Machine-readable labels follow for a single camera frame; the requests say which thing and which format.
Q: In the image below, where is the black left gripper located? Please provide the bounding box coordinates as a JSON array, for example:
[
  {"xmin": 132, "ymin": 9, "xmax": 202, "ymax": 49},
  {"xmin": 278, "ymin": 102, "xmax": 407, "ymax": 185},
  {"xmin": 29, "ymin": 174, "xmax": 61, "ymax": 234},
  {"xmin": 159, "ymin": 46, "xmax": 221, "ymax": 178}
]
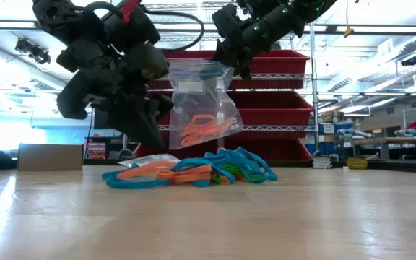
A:
[{"xmin": 56, "ymin": 39, "xmax": 175, "ymax": 150}]

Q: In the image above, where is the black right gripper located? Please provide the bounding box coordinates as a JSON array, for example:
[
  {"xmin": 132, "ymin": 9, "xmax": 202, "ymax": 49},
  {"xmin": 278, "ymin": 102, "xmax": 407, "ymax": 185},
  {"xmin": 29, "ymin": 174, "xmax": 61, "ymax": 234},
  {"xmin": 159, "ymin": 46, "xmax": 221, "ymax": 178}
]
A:
[{"xmin": 213, "ymin": 10, "xmax": 283, "ymax": 81}]

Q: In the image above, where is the clear plastic zip bag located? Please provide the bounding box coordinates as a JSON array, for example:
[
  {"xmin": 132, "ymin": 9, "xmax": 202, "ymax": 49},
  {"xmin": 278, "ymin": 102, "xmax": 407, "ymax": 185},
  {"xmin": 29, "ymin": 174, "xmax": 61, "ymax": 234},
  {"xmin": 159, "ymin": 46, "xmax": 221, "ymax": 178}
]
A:
[
  {"xmin": 168, "ymin": 59, "xmax": 244, "ymax": 151},
  {"xmin": 117, "ymin": 153, "xmax": 181, "ymax": 168}
]

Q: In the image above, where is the orange rubber band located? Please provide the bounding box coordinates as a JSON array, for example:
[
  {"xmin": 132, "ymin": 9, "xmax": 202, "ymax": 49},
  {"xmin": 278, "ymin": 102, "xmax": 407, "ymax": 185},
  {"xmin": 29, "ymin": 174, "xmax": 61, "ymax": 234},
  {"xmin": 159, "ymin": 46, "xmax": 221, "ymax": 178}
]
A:
[
  {"xmin": 181, "ymin": 114, "xmax": 218, "ymax": 147},
  {"xmin": 189, "ymin": 118, "xmax": 236, "ymax": 142},
  {"xmin": 116, "ymin": 161, "xmax": 176, "ymax": 181},
  {"xmin": 155, "ymin": 164, "xmax": 212, "ymax": 184}
]

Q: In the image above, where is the green rubber band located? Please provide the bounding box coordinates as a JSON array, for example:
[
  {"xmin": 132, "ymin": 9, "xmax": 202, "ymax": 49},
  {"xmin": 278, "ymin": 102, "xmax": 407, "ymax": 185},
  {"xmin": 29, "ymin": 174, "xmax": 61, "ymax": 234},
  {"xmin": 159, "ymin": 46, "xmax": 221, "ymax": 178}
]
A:
[{"xmin": 209, "ymin": 164, "xmax": 265, "ymax": 185}]

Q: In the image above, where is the black monitor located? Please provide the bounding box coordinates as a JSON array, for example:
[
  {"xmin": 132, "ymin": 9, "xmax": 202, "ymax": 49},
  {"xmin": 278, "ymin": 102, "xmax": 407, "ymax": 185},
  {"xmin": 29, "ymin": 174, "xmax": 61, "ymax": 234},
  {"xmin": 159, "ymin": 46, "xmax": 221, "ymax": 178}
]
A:
[{"xmin": 92, "ymin": 108, "xmax": 112, "ymax": 130}]

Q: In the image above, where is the small parts drawer cabinet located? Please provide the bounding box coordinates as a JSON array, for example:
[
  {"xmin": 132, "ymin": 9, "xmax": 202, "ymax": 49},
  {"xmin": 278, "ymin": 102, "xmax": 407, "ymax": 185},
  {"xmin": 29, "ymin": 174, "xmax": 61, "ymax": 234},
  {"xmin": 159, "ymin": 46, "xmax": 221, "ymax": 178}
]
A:
[{"xmin": 84, "ymin": 142, "xmax": 107, "ymax": 160}]

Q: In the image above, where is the small cardboard box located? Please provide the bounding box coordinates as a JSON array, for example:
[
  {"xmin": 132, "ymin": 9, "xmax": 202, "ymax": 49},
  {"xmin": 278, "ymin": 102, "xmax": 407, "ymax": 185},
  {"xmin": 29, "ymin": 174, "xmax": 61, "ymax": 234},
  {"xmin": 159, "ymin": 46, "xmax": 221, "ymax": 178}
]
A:
[{"xmin": 17, "ymin": 143, "xmax": 85, "ymax": 172}]

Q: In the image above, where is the black ceiling fixture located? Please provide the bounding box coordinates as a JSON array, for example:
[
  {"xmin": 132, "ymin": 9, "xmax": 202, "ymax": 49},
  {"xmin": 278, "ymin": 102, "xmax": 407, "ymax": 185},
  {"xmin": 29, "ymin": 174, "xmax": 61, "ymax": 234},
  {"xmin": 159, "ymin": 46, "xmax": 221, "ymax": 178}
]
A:
[{"xmin": 14, "ymin": 37, "xmax": 52, "ymax": 65}]

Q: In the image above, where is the blue storage crate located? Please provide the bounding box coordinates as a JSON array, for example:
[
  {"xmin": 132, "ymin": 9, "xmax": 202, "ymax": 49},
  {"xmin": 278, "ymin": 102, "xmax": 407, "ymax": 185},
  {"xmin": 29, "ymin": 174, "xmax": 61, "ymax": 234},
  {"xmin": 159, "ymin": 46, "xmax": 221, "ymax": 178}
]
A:
[{"xmin": 318, "ymin": 122, "xmax": 354, "ymax": 135}]

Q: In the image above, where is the ceiling light strip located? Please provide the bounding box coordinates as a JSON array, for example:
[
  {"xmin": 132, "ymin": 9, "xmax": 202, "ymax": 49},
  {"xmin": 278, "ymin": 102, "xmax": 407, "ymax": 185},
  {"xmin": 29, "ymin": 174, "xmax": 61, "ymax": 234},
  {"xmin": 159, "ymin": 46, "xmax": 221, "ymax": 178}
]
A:
[
  {"xmin": 0, "ymin": 20, "xmax": 38, "ymax": 30},
  {"xmin": 352, "ymin": 25, "xmax": 416, "ymax": 33}
]

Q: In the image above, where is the wooden workbench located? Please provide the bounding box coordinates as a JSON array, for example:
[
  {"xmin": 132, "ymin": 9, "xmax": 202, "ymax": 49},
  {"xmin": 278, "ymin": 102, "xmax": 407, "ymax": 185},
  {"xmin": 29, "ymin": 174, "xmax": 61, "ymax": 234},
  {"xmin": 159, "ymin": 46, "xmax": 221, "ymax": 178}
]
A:
[{"xmin": 350, "ymin": 136, "xmax": 416, "ymax": 162}]

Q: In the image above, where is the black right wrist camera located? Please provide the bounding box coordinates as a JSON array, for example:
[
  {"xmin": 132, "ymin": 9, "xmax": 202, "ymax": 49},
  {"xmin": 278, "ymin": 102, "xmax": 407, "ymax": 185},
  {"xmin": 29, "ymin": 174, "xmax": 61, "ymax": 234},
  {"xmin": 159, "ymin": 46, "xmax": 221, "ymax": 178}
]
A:
[{"xmin": 211, "ymin": 3, "xmax": 247, "ymax": 39}]

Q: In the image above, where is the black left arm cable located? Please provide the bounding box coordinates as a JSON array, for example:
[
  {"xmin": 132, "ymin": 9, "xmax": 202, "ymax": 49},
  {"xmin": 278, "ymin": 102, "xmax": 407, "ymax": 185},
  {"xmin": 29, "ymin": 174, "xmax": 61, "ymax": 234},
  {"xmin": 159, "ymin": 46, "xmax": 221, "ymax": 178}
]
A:
[{"xmin": 84, "ymin": 1, "xmax": 206, "ymax": 52}]

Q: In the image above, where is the chrome wire shelf cart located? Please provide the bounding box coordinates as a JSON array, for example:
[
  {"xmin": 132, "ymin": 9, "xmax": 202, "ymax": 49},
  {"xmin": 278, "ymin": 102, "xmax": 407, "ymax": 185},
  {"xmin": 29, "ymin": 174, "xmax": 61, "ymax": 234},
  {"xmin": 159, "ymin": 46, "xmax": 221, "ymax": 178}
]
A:
[{"xmin": 126, "ymin": 0, "xmax": 321, "ymax": 168}]

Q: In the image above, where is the red cable clip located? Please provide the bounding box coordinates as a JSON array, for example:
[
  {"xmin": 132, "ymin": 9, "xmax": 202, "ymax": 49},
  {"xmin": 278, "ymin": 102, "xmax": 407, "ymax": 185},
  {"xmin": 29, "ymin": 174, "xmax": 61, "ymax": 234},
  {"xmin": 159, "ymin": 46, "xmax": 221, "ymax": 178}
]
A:
[{"xmin": 120, "ymin": 0, "xmax": 139, "ymax": 25}]

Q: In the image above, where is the yellow hanging cord plug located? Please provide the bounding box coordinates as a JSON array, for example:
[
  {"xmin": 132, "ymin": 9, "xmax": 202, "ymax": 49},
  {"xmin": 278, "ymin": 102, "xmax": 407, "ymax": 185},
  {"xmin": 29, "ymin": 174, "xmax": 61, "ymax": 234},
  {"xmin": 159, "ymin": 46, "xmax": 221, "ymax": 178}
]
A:
[{"xmin": 343, "ymin": 0, "xmax": 355, "ymax": 39}]

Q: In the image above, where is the black spool yellow wire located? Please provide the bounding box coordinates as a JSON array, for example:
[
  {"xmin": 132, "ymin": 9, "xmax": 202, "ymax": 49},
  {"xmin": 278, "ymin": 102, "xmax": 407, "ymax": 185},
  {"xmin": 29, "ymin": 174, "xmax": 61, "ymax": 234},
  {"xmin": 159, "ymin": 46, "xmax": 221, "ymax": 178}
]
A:
[{"xmin": 345, "ymin": 155, "xmax": 371, "ymax": 170}]

